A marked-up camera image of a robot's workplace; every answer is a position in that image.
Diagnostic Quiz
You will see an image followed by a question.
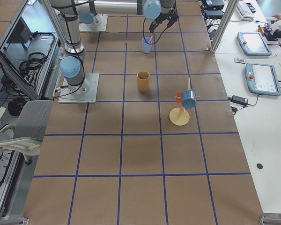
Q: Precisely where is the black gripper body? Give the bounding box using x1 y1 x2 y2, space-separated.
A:
149 9 179 33

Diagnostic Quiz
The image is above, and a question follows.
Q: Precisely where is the light blue cup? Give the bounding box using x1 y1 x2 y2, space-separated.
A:
141 37 152 54

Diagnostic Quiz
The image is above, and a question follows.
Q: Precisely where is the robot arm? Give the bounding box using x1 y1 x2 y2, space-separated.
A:
48 0 99 101
90 0 179 33

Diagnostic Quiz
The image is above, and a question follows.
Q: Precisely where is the blue cup on stand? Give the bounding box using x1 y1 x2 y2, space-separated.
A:
181 89 196 109

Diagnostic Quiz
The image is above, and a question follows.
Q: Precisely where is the orange cup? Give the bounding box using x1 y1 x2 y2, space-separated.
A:
175 91 183 105

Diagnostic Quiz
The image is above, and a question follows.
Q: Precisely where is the bamboo cylinder holder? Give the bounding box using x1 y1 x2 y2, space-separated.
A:
137 70 150 92

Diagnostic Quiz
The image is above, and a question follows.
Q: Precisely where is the white keyboard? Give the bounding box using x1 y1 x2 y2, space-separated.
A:
236 0 255 21

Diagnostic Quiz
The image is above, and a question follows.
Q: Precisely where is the small white remote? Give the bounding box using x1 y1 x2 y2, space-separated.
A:
234 57 246 64

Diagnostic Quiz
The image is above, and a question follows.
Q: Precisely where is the teach pendant far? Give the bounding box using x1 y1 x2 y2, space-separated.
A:
237 32 272 56

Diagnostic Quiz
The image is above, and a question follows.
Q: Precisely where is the teach pendant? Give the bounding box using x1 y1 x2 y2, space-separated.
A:
237 32 272 56
245 63 281 96

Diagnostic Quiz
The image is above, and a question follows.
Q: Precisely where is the teach pendant near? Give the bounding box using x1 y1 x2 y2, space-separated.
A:
245 63 281 96

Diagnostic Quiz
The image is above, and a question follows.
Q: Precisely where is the black power adapter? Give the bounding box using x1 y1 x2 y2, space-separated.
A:
229 95 249 106

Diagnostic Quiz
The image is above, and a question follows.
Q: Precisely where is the grey office chair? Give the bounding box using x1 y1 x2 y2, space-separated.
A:
0 100 53 165

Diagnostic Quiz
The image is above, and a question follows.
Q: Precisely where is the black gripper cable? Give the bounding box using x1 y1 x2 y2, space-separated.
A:
142 14 174 45

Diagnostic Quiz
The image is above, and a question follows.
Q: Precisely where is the aluminium frame post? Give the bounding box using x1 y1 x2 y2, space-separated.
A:
210 0 238 53

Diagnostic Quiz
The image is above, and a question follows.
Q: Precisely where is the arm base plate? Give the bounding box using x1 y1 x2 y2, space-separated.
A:
78 13 108 32
58 73 99 104

